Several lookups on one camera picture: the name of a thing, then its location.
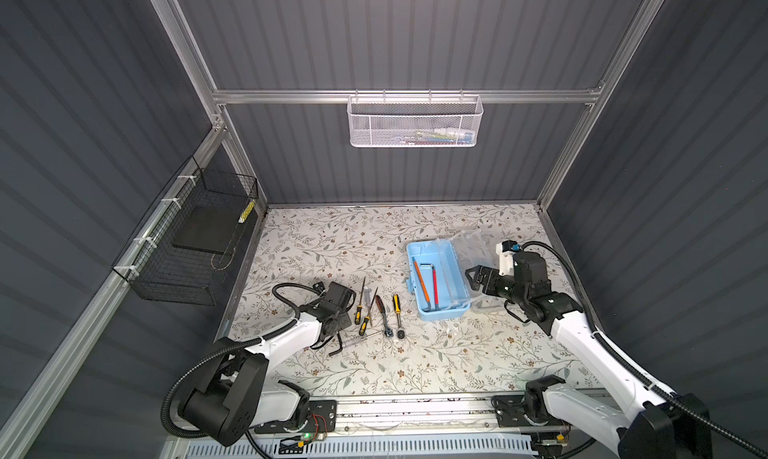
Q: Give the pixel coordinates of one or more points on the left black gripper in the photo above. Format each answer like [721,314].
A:
[345,320]

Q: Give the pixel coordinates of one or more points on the white perforated front panel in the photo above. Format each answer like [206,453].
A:
[402,446]

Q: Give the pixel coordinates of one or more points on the black pad in basket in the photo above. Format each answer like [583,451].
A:
[210,230]

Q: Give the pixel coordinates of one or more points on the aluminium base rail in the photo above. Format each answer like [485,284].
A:
[408,414]

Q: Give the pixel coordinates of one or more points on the items in white basket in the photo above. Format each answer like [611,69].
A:
[450,136]

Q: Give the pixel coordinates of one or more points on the white wire mesh basket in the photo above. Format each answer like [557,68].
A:
[377,121]

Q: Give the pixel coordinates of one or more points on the orange handled hex key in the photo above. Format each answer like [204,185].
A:
[422,285]

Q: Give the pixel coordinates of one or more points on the yellow black small screwdriver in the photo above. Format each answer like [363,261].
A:
[362,320]

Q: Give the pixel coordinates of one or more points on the yellow green marker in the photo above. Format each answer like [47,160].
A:
[246,212]

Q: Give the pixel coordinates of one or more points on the light blue plastic toolbox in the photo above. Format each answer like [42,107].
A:
[451,257]

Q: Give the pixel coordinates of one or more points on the black wire basket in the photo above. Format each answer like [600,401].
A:
[157,271]

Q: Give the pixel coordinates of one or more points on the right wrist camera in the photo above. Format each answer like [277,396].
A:
[505,251]

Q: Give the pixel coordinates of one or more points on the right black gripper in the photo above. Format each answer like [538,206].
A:
[475,282]

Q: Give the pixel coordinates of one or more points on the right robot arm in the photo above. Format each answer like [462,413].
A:
[649,419]

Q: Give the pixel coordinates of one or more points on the red handled hex key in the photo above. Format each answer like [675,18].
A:
[429,274]

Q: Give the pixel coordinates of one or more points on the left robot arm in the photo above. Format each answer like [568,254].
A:
[252,381]

